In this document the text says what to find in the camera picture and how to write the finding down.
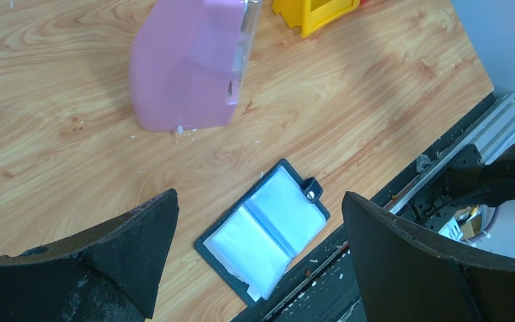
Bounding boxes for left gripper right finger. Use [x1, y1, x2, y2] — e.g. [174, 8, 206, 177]
[342, 192, 515, 321]

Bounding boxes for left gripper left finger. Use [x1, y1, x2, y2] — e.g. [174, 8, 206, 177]
[0, 189, 179, 321]

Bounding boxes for blue leather card holder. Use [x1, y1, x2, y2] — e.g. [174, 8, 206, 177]
[194, 159, 331, 307]

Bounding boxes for pink metronome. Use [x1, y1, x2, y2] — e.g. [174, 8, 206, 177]
[129, 0, 262, 131]

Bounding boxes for yellow plastic bin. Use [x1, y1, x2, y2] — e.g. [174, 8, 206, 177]
[272, 0, 367, 38]

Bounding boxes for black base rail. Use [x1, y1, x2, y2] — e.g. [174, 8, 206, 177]
[237, 93, 515, 321]

